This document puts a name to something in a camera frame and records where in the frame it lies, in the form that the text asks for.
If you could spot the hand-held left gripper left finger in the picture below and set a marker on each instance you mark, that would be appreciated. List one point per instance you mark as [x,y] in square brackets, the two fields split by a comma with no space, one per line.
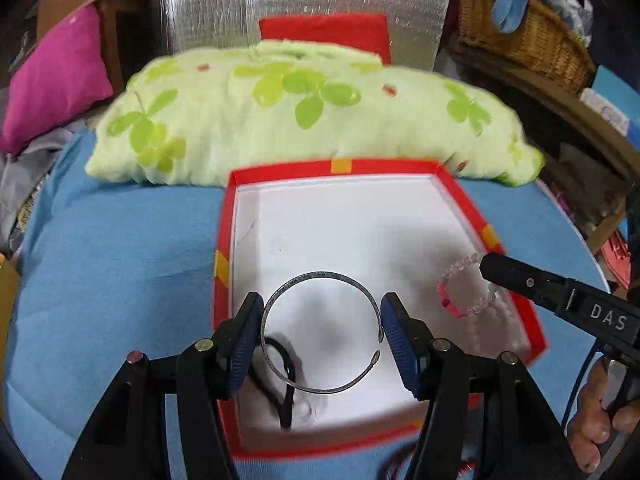
[247,342]

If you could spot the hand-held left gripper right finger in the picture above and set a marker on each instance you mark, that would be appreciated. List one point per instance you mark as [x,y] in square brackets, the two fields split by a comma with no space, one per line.
[397,345]

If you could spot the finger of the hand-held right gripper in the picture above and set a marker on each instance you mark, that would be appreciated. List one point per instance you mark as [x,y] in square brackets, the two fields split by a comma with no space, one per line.
[520,275]

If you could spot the silver bangle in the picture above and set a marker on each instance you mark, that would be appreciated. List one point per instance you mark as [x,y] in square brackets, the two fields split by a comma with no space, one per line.
[320,273]

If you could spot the red cardboard box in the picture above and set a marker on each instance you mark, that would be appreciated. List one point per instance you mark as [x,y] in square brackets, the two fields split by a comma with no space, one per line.
[350,230]

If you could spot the person's right hand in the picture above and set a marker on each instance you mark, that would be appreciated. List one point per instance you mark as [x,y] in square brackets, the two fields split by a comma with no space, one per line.
[595,410]

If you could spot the coral pink cloth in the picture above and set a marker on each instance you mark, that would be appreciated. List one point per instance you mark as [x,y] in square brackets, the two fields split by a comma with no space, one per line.
[612,255]

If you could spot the wooden shelf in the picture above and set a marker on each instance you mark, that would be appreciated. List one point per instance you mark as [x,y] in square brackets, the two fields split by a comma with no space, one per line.
[550,105]

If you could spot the white flat box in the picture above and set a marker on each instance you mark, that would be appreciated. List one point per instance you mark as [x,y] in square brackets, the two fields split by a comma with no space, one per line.
[605,110]

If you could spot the blue flat box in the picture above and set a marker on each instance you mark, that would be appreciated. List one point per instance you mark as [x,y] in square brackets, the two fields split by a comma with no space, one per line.
[622,87]

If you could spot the green leaf print pillow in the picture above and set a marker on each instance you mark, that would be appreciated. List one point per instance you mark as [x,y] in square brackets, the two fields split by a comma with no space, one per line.
[300,125]

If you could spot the wicker basket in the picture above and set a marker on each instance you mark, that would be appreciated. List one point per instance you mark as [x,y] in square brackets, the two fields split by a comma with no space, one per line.
[530,40]

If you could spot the orange box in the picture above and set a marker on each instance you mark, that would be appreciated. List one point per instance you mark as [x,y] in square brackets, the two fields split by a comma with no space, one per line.
[6,310]

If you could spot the light blue cloth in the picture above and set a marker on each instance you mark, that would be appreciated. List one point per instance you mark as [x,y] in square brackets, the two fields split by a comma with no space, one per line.
[510,5]

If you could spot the grey clothes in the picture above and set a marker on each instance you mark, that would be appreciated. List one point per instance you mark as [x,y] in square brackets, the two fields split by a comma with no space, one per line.
[30,170]

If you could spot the red cushion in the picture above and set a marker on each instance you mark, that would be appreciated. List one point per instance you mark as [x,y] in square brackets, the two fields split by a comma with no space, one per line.
[325,30]

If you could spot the magenta pillow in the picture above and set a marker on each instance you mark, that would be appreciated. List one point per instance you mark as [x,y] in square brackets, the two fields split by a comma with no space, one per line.
[55,85]

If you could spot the silver insulation sheet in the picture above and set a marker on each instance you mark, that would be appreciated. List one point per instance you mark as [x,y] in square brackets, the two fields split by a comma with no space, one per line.
[210,5]

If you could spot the brown cardboard box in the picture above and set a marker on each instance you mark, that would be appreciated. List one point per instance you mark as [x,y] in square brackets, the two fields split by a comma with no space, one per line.
[65,7]

